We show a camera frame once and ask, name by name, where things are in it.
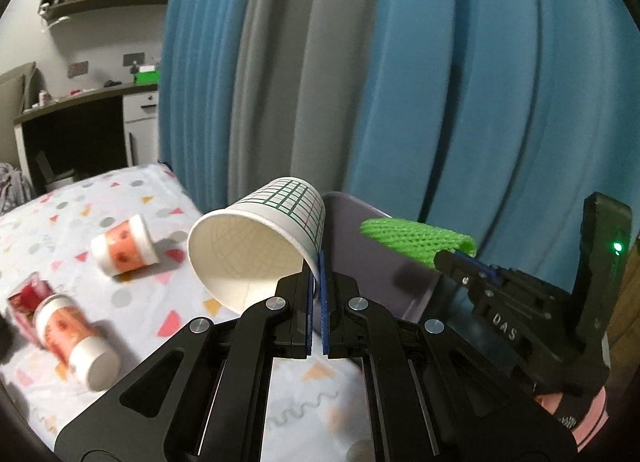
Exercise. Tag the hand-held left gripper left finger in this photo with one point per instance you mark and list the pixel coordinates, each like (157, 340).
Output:
(295, 322)

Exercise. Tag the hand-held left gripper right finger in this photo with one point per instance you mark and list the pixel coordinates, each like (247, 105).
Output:
(340, 322)

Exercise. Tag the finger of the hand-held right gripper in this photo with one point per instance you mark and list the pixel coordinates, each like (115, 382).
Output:
(460, 274)
(482, 267)

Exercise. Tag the green foam net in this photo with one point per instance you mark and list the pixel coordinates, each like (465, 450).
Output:
(415, 239)

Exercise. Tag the grey plastic bin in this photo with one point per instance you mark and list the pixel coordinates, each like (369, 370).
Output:
(370, 272)

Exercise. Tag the green grid paper cup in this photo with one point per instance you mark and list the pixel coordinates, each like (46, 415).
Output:
(250, 252)

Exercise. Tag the orange white paper cup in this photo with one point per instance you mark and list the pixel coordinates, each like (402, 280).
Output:
(70, 337)
(125, 247)

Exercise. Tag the red snack packet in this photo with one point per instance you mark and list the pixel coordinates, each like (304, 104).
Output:
(25, 299)

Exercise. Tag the blue curtain panel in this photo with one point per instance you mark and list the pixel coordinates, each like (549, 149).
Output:
(200, 67)
(500, 92)

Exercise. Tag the white patterned bed sheet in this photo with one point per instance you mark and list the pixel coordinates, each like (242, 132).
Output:
(75, 222)

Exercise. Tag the white desk drawer unit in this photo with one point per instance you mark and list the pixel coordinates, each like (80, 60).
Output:
(140, 132)

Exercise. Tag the grey curtain panel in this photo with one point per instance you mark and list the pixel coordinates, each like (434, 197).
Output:
(300, 67)

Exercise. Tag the green box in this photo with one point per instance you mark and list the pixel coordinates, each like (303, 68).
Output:
(147, 76)

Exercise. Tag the dark folded panel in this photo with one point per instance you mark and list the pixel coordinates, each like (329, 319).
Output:
(47, 172)

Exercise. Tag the black desk item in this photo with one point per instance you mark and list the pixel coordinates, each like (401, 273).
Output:
(111, 83)

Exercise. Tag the dark top desk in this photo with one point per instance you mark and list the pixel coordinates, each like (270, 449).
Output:
(75, 101)

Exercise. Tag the small pink desk item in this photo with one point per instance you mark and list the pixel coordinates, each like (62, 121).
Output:
(44, 98)

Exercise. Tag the grey wall socket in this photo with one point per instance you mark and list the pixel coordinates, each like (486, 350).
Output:
(132, 59)

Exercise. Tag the dark wall socket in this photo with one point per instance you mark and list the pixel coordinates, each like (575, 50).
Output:
(78, 69)

